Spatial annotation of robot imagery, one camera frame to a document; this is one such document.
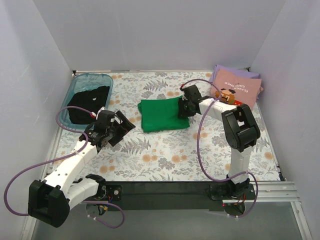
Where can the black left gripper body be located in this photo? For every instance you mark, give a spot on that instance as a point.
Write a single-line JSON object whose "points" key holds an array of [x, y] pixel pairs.
{"points": [[119, 130]]}

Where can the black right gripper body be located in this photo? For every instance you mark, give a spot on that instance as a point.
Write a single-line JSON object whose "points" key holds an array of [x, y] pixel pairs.
{"points": [[181, 110]]}

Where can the green t shirt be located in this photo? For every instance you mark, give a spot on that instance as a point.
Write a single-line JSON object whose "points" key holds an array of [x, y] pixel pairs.
{"points": [[161, 115]]}

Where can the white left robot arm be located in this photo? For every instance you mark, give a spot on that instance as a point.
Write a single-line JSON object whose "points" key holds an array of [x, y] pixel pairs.
{"points": [[51, 199]]}

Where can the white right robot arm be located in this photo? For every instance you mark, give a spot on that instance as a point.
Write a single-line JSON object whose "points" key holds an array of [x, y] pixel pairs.
{"points": [[241, 133]]}

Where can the black t shirt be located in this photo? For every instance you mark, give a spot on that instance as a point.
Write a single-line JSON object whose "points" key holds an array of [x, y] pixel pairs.
{"points": [[91, 100]]}

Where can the blue plastic basket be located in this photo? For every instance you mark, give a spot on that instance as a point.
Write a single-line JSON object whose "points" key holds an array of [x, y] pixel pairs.
{"points": [[83, 82]]}

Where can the pink folded t shirt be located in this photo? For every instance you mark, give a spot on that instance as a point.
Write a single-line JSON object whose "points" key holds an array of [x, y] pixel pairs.
{"points": [[236, 90]]}

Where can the lavender folded t shirt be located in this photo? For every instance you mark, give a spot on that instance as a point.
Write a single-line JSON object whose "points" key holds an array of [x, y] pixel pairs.
{"points": [[238, 72]]}

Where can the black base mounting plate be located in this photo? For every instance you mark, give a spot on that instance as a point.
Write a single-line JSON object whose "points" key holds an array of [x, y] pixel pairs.
{"points": [[170, 195]]}

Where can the aluminium frame rail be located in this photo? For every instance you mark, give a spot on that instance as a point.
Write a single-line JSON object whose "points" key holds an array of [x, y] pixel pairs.
{"points": [[274, 214]]}

